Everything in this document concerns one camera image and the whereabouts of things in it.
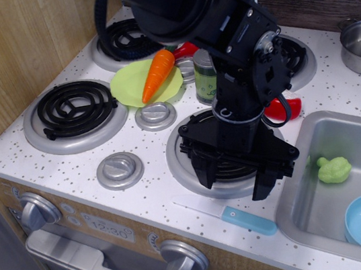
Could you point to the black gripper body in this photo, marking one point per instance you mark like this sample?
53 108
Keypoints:
247 145

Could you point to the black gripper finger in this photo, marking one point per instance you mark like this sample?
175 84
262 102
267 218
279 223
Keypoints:
205 169
265 180

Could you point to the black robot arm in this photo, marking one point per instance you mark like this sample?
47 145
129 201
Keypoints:
243 41

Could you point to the yellow-green plate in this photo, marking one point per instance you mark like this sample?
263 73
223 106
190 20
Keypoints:
128 84

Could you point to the orange toy carrot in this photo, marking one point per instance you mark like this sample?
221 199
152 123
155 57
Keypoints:
160 68

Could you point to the red toy tomato piece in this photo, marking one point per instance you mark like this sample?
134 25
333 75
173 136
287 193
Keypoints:
276 110

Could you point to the silver sink basin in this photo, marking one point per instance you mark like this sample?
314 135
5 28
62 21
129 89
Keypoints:
311 212

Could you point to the green toy broccoli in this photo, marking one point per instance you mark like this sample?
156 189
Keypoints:
336 170

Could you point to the silver stovetop knob middle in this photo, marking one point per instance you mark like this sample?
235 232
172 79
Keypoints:
155 117

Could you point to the silver stovetop knob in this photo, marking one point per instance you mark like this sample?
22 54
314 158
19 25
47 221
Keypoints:
186 66
155 117
120 171

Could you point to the green toy can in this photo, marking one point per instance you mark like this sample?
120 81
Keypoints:
205 77

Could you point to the back right black burner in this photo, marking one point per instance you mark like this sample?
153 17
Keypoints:
301 61

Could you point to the silver stovetop knob front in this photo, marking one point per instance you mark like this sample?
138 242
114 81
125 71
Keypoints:
120 171

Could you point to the right silver oven knob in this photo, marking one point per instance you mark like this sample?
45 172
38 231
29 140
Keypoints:
182 256

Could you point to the silver oven knob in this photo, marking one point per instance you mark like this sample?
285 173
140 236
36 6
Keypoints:
37 211
182 256

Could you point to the silver stovetop knob back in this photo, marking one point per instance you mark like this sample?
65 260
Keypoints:
186 66

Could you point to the red toy pepper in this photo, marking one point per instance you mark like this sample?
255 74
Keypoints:
184 50

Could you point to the front left black burner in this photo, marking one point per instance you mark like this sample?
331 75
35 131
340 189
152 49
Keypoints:
73 117

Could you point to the back left black burner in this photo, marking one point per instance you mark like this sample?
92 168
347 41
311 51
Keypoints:
125 36

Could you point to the left silver oven knob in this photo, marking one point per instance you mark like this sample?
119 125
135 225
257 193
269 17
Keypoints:
37 211

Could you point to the white knife blue handle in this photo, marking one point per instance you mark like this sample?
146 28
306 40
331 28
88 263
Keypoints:
228 214

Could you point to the silver oven door handle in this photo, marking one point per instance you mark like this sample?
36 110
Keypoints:
64 253

